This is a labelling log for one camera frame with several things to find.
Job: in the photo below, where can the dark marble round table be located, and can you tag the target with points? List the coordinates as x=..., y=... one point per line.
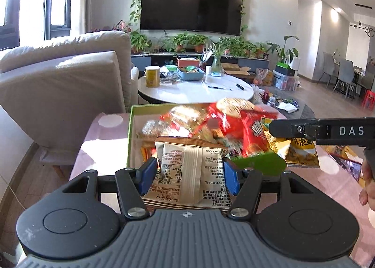
x=304, y=112

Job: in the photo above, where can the small dark bottle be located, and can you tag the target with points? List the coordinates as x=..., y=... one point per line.
x=271, y=101

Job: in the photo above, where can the red flower decoration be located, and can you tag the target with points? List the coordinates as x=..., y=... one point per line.
x=121, y=26

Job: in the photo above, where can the pen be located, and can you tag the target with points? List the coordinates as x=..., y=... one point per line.
x=219, y=87

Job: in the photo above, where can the green and black box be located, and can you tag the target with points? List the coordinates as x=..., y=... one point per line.
x=285, y=69

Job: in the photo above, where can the green container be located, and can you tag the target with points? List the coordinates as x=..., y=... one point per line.
x=171, y=68

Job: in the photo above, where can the person's right hand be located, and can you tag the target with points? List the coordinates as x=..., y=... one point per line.
x=369, y=194

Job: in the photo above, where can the small white bottle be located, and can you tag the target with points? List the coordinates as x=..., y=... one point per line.
x=208, y=70

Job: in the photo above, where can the yellow can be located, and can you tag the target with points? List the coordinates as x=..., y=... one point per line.
x=153, y=77

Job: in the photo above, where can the green cardboard box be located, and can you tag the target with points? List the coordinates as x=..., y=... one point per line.
x=135, y=139

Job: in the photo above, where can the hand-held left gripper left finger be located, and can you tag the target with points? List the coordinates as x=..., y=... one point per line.
x=146, y=175

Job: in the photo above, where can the beige armchair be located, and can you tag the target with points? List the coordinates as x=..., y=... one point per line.
x=58, y=89

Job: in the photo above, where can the blue basket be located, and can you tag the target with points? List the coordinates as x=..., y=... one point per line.
x=190, y=76

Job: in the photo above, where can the potted green plant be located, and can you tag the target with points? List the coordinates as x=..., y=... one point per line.
x=247, y=48
x=260, y=49
x=231, y=46
x=199, y=40
x=180, y=42
x=137, y=42

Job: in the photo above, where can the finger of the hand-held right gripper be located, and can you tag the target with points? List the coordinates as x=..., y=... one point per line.
x=290, y=128

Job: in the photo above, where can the large plant white pot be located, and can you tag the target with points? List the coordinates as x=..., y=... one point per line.
x=294, y=64

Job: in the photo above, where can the dark television cabinet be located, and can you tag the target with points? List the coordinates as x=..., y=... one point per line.
x=252, y=62

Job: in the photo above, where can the glass vase with plant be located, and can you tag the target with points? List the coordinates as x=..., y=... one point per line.
x=217, y=65

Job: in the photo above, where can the yellow snack packet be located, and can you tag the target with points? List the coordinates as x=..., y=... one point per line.
x=298, y=152

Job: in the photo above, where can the red plastic stool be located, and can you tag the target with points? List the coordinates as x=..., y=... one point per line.
x=369, y=99

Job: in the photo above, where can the grey dining chair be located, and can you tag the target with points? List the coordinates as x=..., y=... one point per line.
x=347, y=74
x=328, y=65
x=367, y=80

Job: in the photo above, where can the white brown striped snack packet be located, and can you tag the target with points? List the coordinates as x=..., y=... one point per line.
x=181, y=174

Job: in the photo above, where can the clear plastic bag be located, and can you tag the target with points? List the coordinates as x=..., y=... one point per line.
x=256, y=94

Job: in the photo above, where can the heap of assorted snack packets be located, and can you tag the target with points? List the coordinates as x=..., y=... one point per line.
x=211, y=130

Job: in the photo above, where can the white tissue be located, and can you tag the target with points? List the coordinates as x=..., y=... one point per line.
x=287, y=107

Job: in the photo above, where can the clear storage box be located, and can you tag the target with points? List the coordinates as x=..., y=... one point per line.
x=287, y=81

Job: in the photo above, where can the brown cardboard box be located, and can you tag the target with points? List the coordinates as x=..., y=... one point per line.
x=234, y=68

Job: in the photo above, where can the white round coffee table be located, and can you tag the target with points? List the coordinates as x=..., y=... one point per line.
x=199, y=92

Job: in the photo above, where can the orange box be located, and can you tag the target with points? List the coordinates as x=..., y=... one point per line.
x=187, y=62

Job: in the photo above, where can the black television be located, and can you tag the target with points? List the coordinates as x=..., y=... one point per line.
x=190, y=4

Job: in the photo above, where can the pile of dark wrappers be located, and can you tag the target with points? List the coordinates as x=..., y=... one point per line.
x=169, y=78

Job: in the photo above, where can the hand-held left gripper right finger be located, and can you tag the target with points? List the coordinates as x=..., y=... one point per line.
x=231, y=175

